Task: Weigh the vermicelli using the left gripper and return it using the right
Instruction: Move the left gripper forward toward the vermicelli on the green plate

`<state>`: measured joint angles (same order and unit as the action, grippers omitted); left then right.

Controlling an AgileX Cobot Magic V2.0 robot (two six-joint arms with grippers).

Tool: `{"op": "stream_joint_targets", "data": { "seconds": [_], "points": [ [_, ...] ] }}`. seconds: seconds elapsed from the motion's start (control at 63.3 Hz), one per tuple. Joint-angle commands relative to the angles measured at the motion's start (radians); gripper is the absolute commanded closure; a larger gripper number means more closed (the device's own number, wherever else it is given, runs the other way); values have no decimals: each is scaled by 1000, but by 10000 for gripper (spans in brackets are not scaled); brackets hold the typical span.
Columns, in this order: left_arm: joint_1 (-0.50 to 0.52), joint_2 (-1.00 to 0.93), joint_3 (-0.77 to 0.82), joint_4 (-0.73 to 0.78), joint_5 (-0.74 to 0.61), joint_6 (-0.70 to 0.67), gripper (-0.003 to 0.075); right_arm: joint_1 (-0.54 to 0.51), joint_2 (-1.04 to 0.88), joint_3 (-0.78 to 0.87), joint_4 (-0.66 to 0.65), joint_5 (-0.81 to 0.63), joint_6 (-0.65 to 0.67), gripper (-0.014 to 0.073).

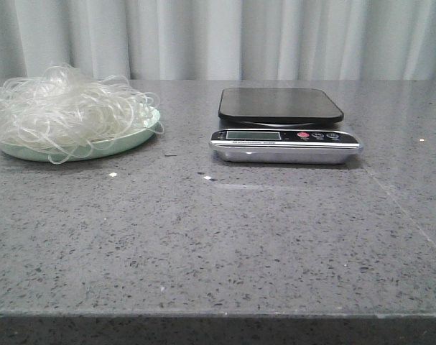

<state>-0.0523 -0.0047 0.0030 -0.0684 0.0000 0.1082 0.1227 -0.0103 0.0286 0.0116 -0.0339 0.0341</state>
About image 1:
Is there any white pleated curtain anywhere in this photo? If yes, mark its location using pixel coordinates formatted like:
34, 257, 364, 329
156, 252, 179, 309
0, 1, 436, 81

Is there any light green round plate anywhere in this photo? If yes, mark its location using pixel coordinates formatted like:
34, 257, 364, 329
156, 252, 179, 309
0, 109, 162, 164

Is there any black silver kitchen scale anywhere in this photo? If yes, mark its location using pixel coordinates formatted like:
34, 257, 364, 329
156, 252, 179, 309
210, 87, 362, 165

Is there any white translucent vermicelli bundle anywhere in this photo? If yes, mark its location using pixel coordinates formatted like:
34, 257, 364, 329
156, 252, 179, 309
0, 65, 159, 153

